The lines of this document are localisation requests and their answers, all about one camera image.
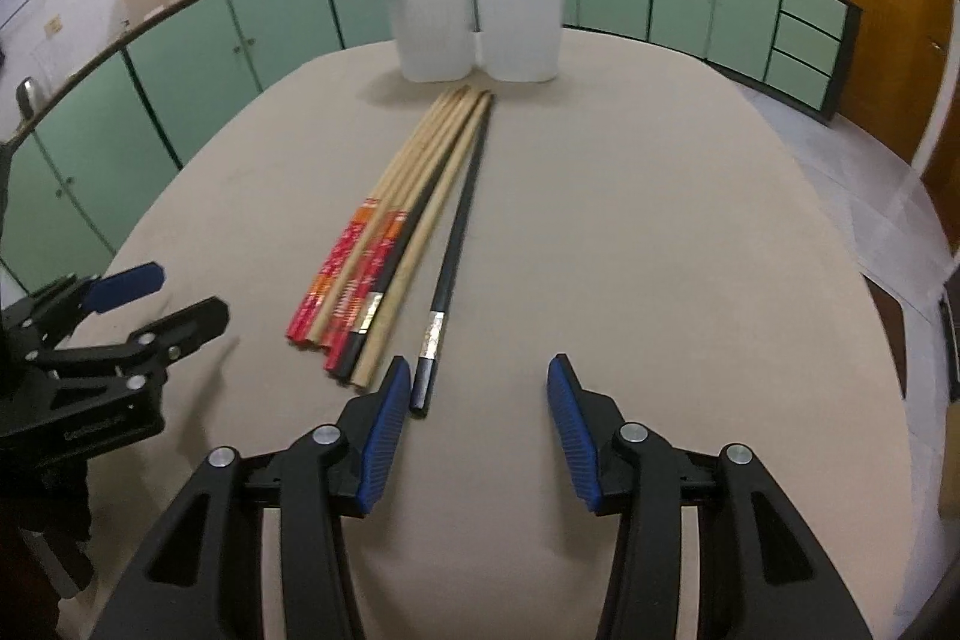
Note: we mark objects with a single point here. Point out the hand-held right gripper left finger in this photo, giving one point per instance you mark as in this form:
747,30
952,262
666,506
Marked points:
382,445

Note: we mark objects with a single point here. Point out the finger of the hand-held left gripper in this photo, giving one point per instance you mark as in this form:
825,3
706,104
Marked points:
187,325
127,286

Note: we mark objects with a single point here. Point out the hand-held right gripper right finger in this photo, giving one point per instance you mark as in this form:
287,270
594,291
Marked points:
574,437

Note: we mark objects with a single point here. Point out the red print wooden chopstick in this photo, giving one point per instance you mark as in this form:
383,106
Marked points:
367,280
341,289
315,291
330,287

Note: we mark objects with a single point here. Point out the black chopstick silver band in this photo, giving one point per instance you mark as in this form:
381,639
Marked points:
450,265
379,295

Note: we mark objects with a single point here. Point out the white plastic utensil holder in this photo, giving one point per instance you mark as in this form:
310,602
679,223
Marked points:
435,33

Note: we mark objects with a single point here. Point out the metal electric kettle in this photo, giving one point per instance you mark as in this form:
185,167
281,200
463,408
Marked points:
28,99

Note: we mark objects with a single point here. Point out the green base kitchen cabinets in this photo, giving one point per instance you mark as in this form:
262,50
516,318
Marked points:
285,18

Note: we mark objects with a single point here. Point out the wall socket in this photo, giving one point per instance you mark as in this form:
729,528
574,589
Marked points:
54,27

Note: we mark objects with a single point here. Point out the metal wall rail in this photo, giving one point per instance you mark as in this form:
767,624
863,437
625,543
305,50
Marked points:
26,3

